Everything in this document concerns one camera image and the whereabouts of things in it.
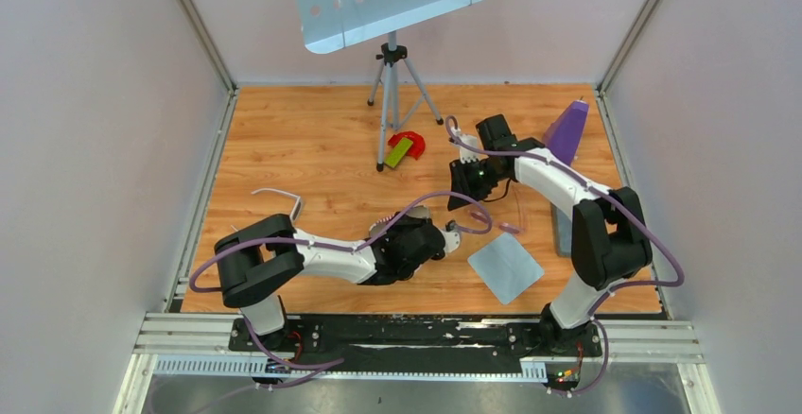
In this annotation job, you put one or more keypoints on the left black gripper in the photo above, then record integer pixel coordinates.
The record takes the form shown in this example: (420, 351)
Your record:
(407, 222)

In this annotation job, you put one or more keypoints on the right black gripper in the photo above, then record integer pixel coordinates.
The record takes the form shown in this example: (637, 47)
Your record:
(461, 180)

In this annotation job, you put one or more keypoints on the white sunglasses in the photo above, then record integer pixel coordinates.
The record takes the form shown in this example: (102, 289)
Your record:
(282, 200)

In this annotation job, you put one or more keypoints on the striped printed glasses pouch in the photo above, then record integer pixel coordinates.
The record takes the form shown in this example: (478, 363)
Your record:
(418, 212)

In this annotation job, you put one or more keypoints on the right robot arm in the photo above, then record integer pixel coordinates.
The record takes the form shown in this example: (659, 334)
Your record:
(608, 240)

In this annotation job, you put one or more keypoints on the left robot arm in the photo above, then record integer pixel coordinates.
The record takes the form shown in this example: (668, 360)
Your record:
(256, 261)

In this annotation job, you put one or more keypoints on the red curved plastic piece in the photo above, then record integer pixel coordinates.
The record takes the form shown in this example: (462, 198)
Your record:
(418, 143)

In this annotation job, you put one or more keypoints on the green rectangular block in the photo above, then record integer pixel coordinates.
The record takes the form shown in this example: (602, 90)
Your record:
(398, 152)

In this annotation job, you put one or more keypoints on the right blue cleaning cloth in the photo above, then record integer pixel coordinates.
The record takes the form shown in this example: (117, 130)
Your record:
(506, 268)

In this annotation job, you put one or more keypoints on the grey glasses case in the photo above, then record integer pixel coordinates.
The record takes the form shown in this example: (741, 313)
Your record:
(562, 232)

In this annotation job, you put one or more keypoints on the grey tripod stand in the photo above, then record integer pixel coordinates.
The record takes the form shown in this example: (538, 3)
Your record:
(391, 54)

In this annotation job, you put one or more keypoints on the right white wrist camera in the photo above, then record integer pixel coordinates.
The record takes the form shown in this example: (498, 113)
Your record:
(467, 145)

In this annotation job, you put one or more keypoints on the white slotted cable duct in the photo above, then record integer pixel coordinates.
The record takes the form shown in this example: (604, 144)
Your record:
(262, 367)

